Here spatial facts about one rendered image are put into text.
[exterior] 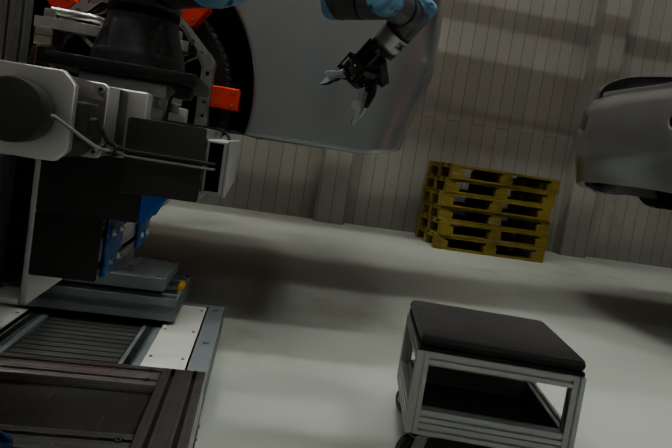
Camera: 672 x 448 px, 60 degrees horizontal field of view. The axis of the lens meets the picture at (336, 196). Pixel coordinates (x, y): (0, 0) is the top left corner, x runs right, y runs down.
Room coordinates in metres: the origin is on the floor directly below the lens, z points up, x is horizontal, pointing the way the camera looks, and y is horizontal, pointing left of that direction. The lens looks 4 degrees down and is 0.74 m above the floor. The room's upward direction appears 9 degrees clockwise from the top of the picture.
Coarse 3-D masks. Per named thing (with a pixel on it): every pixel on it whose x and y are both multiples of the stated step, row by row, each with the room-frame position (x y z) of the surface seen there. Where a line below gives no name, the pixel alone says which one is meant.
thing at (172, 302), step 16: (64, 288) 1.84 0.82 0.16; (80, 288) 1.85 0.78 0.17; (96, 288) 1.90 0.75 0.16; (112, 288) 1.91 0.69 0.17; (128, 288) 1.93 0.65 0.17; (176, 288) 2.10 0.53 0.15; (32, 304) 1.83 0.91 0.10; (48, 304) 1.83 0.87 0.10; (64, 304) 1.84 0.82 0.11; (80, 304) 1.85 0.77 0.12; (96, 304) 1.85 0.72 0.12; (112, 304) 1.86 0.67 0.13; (128, 304) 1.87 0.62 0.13; (144, 304) 1.87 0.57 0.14; (160, 304) 1.88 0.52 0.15; (176, 304) 1.89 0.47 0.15; (160, 320) 1.88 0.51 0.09
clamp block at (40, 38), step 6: (36, 30) 1.59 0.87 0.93; (42, 30) 1.59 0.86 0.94; (48, 30) 1.60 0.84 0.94; (54, 30) 1.60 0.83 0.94; (36, 36) 1.59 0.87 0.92; (42, 36) 1.59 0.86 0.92; (48, 36) 1.60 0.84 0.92; (54, 36) 1.61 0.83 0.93; (60, 36) 1.65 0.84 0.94; (36, 42) 1.59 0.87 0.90; (42, 42) 1.59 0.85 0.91; (48, 42) 1.60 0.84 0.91; (54, 42) 1.61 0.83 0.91; (60, 42) 1.66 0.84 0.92; (54, 48) 1.65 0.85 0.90; (60, 48) 1.66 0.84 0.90
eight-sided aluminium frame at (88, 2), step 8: (80, 0) 1.81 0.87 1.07; (88, 0) 1.82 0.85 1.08; (96, 0) 1.82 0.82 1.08; (104, 0) 1.82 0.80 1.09; (72, 8) 1.81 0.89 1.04; (80, 8) 1.81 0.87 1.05; (88, 8) 1.82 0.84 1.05; (96, 8) 1.86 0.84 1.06; (184, 24) 1.85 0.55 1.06; (64, 32) 1.85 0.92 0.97; (192, 32) 1.86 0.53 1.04; (192, 40) 1.90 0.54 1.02; (200, 48) 1.86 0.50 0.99; (200, 56) 1.86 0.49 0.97; (208, 56) 1.86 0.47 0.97; (208, 64) 1.86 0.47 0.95; (216, 64) 1.92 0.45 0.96; (208, 72) 1.89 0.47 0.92; (208, 80) 1.87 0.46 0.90; (208, 96) 1.87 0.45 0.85; (200, 104) 1.87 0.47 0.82; (208, 104) 1.87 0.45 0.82; (200, 112) 1.87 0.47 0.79; (208, 112) 1.88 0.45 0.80; (200, 120) 1.86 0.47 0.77; (208, 120) 1.91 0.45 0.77
